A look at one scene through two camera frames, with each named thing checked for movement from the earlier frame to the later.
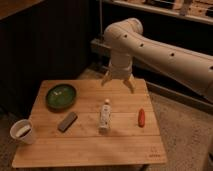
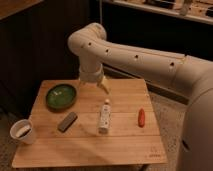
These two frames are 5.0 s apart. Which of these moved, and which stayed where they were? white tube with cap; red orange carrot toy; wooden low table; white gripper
Moved: white gripper
Stayed: white tube with cap; wooden low table; red orange carrot toy
